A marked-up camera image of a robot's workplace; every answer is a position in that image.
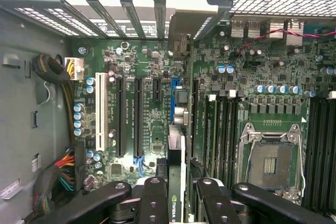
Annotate green Dell motherboard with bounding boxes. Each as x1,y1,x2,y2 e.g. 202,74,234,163
65,19,336,209

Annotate red black twisted wire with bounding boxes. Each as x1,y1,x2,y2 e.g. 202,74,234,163
237,0,336,57

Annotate short black expansion slot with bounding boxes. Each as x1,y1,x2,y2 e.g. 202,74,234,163
153,78,162,102

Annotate long black expansion slot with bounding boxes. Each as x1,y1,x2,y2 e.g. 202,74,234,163
192,78,200,157
115,77,127,158
133,77,145,158

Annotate blue expansion slot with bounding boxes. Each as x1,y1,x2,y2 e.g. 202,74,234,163
170,77,182,125

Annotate open Dell PC case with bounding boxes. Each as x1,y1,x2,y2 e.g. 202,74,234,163
0,0,336,224

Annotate metal CPU socket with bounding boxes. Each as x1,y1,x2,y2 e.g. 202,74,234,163
237,123,307,205

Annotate white expansion slot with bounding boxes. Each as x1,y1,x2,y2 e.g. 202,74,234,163
94,72,109,152

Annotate black braided cable loop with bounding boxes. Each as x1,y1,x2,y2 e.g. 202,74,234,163
32,53,72,86

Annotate installed RAM stick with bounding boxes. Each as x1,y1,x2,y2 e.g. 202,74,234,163
206,94,219,180

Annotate white power connector yellow wires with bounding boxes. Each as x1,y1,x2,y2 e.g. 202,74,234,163
64,57,85,82

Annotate metal socket locking lever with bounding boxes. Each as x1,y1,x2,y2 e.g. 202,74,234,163
297,126,307,200

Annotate black expansion slot cover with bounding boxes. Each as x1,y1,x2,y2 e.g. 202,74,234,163
153,0,170,39
118,0,148,39
84,0,129,39

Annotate coloured main power wire bundle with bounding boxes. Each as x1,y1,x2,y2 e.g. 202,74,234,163
33,144,86,217

